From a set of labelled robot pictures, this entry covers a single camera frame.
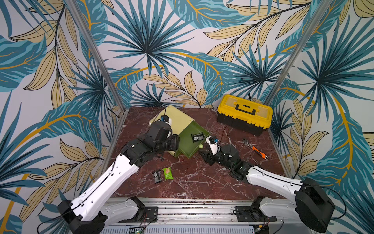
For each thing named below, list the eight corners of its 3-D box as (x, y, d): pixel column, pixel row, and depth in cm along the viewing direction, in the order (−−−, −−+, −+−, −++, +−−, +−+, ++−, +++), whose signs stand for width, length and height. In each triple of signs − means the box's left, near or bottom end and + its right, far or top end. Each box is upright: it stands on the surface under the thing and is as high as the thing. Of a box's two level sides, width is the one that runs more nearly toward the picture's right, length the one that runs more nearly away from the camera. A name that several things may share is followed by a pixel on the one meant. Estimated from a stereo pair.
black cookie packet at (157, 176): (155, 183, 85) (154, 182, 83) (152, 173, 89) (152, 171, 87) (163, 180, 86) (163, 179, 85) (160, 170, 90) (160, 168, 89)
